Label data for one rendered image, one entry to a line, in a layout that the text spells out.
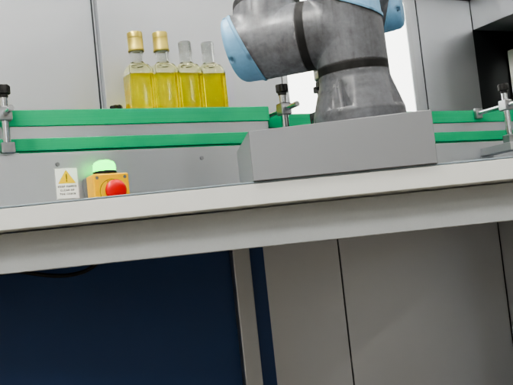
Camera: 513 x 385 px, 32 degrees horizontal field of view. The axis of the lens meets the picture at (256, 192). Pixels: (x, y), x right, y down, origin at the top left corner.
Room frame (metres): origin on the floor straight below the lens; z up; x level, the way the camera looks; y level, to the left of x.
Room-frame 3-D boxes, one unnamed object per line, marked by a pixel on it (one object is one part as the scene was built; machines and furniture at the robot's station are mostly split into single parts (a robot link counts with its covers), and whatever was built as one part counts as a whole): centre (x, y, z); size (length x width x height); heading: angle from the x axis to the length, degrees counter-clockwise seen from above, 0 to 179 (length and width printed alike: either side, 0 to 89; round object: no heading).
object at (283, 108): (1.93, -0.07, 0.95); 0.17 x 0.03 x 0.12; 28
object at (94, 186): (1.68, 0.28, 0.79); 0.07 x 0.07 x 0.07; 28
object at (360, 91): (1.43, -0.18, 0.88); 0.15 x 0.15 x 0.10
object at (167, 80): (1.94, 0.18, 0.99); 0.06 x 0.06 x 0.21; 28
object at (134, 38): (1.92, 0.23, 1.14); 0.04 x 0.04 x 0.04
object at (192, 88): (1.97, 0.13, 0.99); 0.06 x 0.06 x 0.21; 28
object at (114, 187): (1.64, 0.26, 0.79); 0.04 x 0.03 x 0.04; 118
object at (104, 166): (1.68, 0.28, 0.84); 0.05 x 0.05 x 0.03
